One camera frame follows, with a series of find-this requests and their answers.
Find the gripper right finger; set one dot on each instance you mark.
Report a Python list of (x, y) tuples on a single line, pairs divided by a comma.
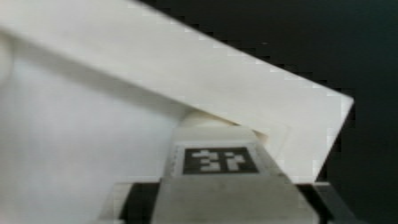
[(327, 203)]

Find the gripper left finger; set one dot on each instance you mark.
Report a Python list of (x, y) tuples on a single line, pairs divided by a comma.
[(130, 203)]

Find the white square tabletop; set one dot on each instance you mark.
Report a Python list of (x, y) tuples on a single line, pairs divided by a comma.
[(109, 72)]

